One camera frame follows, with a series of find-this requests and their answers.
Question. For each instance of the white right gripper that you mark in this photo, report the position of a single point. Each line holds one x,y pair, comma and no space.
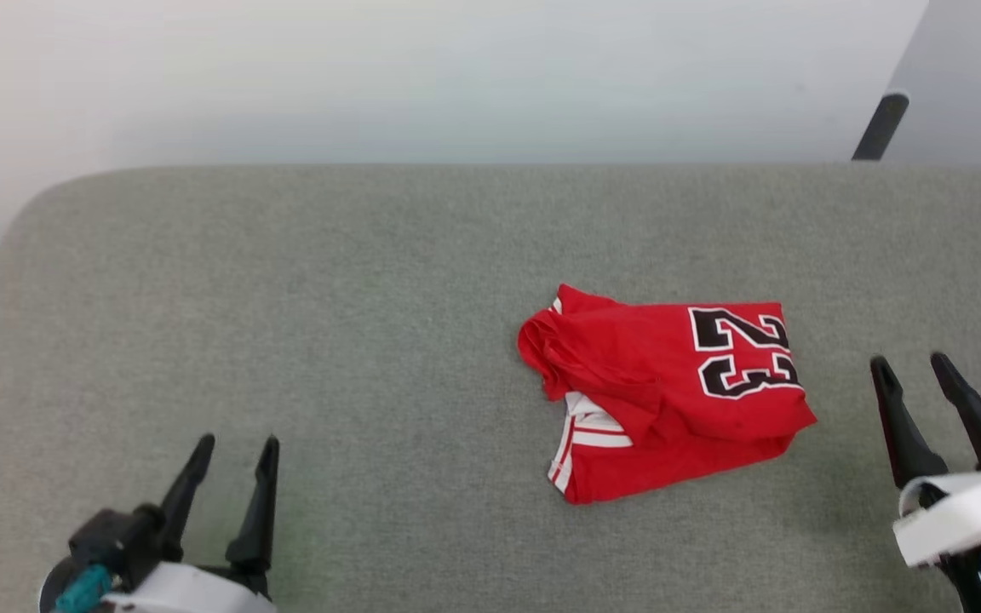
967,528

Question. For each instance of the grey partition panel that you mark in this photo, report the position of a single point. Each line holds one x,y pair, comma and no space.
976,81

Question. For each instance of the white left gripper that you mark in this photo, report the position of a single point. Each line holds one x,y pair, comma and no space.
192,592

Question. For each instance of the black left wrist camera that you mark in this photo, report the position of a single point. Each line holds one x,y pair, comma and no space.
120,541

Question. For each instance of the black slanted post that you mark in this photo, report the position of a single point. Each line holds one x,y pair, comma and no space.
880,128

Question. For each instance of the red white basketball jersey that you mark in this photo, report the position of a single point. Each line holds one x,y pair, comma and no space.
669,392

